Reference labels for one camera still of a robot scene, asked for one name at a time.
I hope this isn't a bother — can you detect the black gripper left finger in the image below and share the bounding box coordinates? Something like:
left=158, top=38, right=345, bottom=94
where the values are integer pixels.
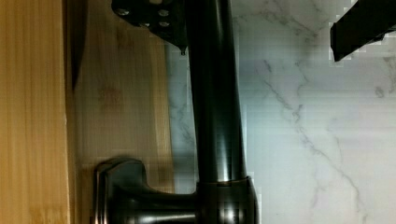
left=111, top=0, right=188, bottom=55

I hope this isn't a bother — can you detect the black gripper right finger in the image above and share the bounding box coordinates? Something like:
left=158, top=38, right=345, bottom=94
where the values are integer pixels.
left=330, top=0, right=396, bottom=62

